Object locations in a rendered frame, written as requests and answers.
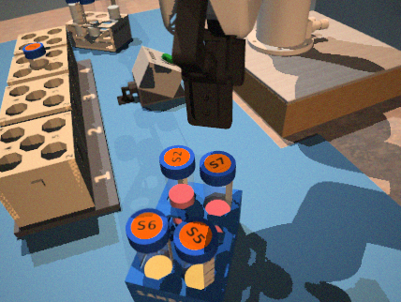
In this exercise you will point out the blue tube rack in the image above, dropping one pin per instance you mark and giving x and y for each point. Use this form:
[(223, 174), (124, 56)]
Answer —
[(172, 287)]

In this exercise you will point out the clear conical tube with red liquid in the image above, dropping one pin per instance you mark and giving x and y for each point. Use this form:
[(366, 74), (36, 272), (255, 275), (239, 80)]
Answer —
[(177, 163)]

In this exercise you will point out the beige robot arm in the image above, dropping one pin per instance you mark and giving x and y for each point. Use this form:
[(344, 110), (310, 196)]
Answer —
[(283, 27)]

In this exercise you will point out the light blue bench mat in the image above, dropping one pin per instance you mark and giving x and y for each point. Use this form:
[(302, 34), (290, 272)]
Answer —
[(313, 227)]

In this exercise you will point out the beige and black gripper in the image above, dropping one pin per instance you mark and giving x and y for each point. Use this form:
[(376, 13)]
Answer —
[(208, 88)]

